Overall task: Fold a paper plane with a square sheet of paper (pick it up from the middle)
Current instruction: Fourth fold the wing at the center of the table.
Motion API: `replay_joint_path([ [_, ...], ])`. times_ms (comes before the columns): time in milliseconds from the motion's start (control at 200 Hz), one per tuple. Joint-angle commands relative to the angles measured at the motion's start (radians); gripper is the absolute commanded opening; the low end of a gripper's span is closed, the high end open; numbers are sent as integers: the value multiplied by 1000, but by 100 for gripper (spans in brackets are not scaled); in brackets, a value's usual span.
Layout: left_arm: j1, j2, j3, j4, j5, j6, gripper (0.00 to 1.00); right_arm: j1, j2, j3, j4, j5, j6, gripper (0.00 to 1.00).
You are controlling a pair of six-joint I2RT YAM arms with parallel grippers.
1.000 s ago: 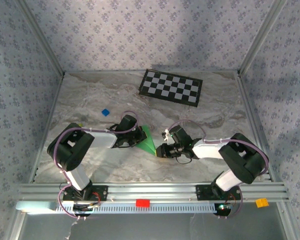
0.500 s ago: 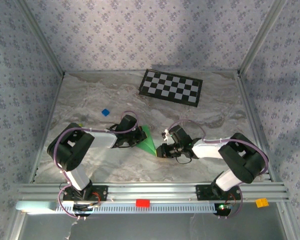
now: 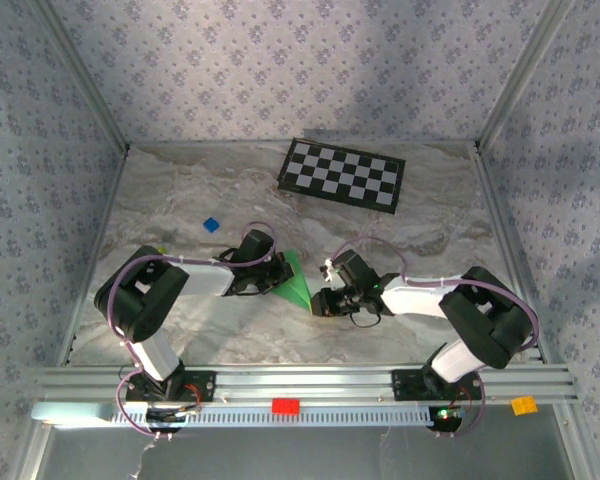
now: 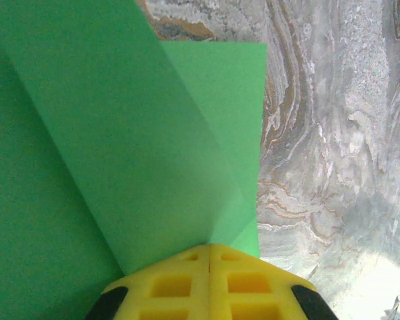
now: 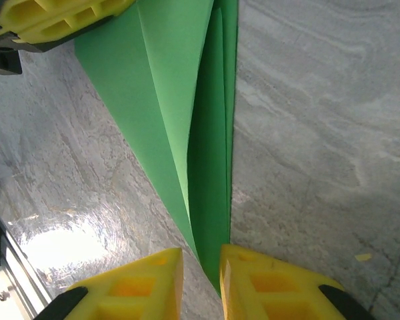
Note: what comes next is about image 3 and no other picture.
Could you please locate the white slotted cable duct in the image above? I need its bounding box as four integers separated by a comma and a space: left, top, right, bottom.
110, 402, 434, 429

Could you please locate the aluminium frame bar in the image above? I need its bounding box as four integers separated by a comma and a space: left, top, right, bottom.
57, 147, 131, 369
127, 139, 479, 150
472, 148, 557, 365

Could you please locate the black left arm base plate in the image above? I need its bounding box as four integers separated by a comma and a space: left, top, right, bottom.
124, 369, 217, 404

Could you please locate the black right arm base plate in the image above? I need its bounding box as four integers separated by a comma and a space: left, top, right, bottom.
390, 368, 484, 402

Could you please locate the aluminium mounting rail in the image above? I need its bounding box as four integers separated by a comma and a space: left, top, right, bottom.
27, 363, 580, 406

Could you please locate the black controller box with wires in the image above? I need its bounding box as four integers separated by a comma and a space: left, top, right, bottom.
146, 405, 202, 425

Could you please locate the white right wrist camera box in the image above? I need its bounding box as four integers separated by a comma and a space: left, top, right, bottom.
321, 258, 344, 290

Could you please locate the aluminium frame post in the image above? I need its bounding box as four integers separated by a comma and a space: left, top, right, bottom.
32, 0, 131, 151
474, 0, 576, 150

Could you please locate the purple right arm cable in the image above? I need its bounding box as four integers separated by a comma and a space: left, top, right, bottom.
329, 235, 539, 439

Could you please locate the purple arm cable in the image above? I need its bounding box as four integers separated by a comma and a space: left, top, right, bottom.
329, 235, 539, 439
107, 221, 279, 441

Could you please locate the green paper sheet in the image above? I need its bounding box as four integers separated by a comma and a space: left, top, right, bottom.
272, 249, 314, 310

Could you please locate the black white checkerboard board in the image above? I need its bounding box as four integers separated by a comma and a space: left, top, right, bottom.
277, 137, 407, 215

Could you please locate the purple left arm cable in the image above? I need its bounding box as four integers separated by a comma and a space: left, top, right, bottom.
107, 221, 279, 441

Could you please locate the orange toy brick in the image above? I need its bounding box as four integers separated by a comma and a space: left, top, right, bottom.
510, 395, 539, 417

